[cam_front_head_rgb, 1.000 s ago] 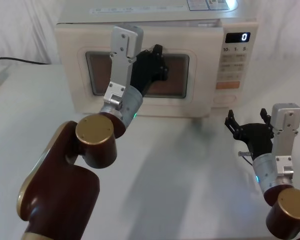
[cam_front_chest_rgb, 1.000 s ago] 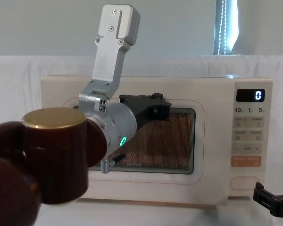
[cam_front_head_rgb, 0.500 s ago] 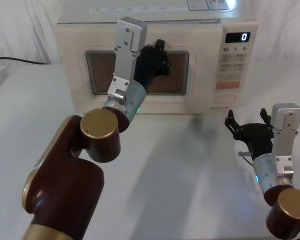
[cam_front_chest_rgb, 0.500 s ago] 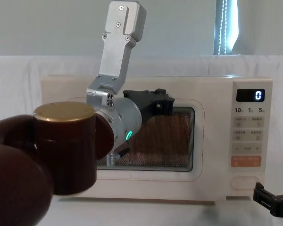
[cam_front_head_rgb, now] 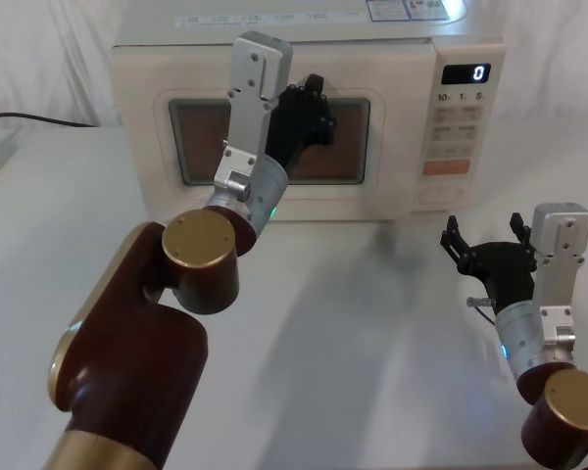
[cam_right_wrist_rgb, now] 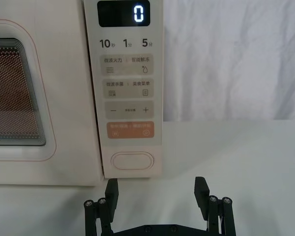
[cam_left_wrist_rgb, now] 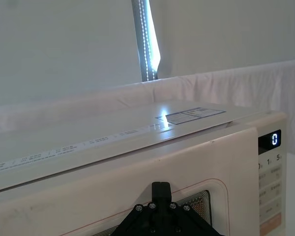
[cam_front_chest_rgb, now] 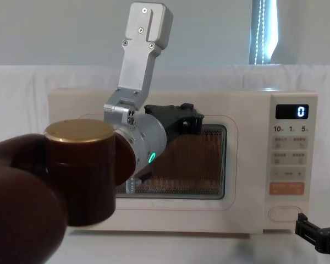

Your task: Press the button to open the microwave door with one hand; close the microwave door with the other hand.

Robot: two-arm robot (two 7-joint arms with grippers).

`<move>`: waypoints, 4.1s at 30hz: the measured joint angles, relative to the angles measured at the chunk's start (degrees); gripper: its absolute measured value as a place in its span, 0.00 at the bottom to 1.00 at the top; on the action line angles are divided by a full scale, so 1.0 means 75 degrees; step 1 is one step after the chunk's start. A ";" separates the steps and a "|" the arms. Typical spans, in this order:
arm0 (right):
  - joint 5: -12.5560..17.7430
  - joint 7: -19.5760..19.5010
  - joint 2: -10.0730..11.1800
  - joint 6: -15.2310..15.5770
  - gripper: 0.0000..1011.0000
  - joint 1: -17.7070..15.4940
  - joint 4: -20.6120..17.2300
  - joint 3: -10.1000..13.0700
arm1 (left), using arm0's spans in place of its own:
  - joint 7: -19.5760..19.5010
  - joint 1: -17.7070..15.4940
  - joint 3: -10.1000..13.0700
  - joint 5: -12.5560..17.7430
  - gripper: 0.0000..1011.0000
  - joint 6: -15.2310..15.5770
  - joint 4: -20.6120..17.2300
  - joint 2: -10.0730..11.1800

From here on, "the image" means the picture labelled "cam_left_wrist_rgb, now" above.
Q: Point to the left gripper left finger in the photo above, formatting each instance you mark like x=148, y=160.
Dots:
x=142, y=221

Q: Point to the grey striped post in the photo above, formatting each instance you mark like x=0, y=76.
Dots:
x=145, y=37

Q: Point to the blue-framed label sticker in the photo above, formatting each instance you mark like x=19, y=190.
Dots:
x=194, y=115

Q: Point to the cream microwave oven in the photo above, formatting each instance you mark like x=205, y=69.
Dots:
x=113, y=177

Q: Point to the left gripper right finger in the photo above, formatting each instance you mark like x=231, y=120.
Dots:
x=182, y=221

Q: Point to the white curtain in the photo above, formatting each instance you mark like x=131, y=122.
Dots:
x=64, y=49

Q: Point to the long white label strip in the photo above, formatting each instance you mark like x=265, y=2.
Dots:
x=76, y=148

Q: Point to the oven control panel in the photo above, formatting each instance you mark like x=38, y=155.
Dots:
x=271, y=184

